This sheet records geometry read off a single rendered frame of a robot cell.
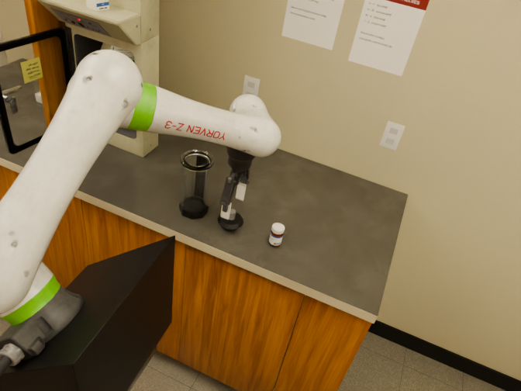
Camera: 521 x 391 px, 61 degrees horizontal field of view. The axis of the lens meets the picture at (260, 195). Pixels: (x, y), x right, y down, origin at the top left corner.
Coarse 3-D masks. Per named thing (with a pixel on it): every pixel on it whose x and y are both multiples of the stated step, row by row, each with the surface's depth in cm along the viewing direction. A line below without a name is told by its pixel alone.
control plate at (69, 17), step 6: (60, 12) 148; (66, 18) 151; (72, 18) 148; (78, 18) 146; (78, 24) 152; (84, 24) 150; (90, 24) 147; (96, 24) 145; (96, 30) 151; (102, 30) 149
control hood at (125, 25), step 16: (48, 0) 144; (64, 0) 145; (80, 0) 147; (80, 16) 144; (96, 16) 139; (112, 16) 140; (128, 16) 142; (96, 32) 153; (112, 32) 146; (128, 32) 143
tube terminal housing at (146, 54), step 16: (112, 0) 147; (128, 0) 145; (144, 0) 145; (144, 16) 148; (80, 32) 160; (144, 32) 152; (128, 48) 155; (144, 48) 155; (144, 64) 159; (144, 80) 162; (112, 144) 184; (128, 144) 181; (144, 144) 179
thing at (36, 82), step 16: (16, 48) 146; (32, 48) 151; (48, 48) 157; (0, 64) 144; (16, 64) 149; (32, 64) 154; (48, 64) 160; (0, 80) 146; (16, 80) 151; (32, 80) 156; (48, 80) 162; (64, 80) 169; (16, 96) 154; (32, 96) 159; (48, 96) 165; (16, 112) 156; (32, 112) 162; (48, 112) 168; (16, 128) 159; (32, 128) 165; (16, 144) 162
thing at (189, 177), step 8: (192, 152) 150; (200, 152) 150; (184, 160) 145; (192, 160) 152; (200, 160) 152; (208, 160) 150; (184, 168) 147; (200, 168) 143; (184, 176) 148; (192, 176) 146; (200, 176) 146; (208, 176) 149; (184, 184) 150; (192, 184) 148; (200, 184) 149; (208, 184) 152; (184, 192) 152; (192, 192) 150; (200, 192) 151; (208, 192) 156; (184, 200) 154; (192, 200) 152; (200, 200) 153; (184, 208) 156; (192, 208) 155; (200, 208) 156
